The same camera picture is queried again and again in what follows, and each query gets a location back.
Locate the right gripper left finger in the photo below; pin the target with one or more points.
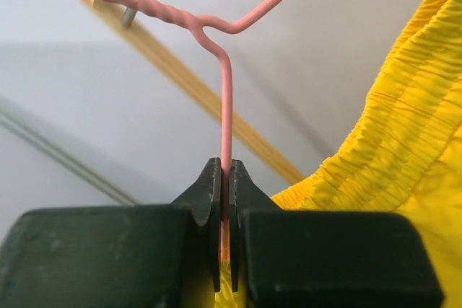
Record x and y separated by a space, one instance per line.
156 255

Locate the wooden clothes rack frame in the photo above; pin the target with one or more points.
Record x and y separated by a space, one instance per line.
159 56

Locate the pink wire hanger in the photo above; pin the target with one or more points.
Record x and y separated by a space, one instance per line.
195 25

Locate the yellow shorts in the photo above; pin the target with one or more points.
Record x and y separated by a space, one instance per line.
404 154

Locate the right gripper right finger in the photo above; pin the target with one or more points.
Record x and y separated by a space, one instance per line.
281 258

